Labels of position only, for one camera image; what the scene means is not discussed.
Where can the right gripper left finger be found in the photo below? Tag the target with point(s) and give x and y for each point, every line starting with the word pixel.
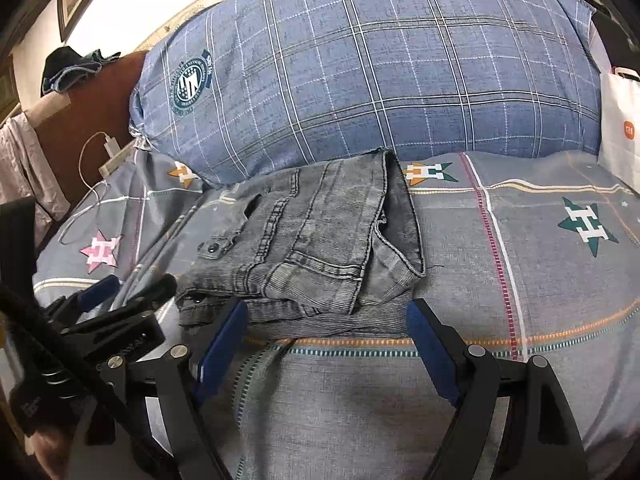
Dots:
pixel 163 398

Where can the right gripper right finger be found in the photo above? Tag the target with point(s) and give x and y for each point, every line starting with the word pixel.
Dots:
pixel 540 438

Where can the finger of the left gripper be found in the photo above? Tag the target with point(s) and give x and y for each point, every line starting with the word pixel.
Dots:
pixel 66 311
pixel 150 299

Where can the grey denim pants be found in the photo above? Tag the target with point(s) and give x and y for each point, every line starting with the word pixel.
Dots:
pixel 329 249

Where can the left hand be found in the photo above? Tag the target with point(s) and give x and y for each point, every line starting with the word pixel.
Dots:
pixel 52 450

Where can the grey hanging cloth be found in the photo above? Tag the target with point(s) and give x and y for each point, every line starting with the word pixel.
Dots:
pixel 25 172

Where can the brown wooden headboard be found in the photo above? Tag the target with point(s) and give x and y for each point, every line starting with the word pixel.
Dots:
pixel 64 121

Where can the dark clothes pile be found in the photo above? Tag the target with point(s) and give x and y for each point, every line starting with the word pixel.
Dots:
pixel 64 67

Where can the white paper shopping bag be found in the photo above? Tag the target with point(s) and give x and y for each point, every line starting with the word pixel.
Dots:
pixel 620 125

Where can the white charger with cable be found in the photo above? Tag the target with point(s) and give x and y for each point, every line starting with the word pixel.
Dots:
pixel 116 156

